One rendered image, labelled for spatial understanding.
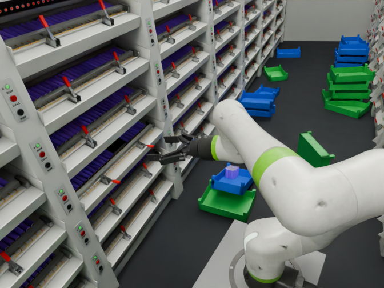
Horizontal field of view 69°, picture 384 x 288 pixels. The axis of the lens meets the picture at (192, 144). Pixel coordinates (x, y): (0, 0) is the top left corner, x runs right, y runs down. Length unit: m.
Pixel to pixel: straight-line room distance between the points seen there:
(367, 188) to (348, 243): 1.14
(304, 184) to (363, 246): 1.21
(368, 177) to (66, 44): 0.90
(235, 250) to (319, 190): 0.70
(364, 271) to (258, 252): 0.81
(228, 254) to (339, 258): 0.65
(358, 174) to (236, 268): 0.68
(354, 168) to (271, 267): 0.48
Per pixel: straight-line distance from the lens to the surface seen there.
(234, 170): 1.86
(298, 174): 0.55
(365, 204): 0.59
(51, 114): 1.02
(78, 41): 1.05
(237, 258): 1.16
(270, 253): 0.90
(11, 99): 0.91
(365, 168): 0.60
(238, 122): 0.78
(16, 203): 1.03
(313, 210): 0.53
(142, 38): 1.35
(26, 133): 0.95
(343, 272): 1.60
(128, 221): 1.57
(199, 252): 1.58
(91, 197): 1.22
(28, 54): 0.97
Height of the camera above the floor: 1.30
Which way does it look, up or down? 34 degrees down
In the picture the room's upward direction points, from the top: 8 degrees counter-clockwise
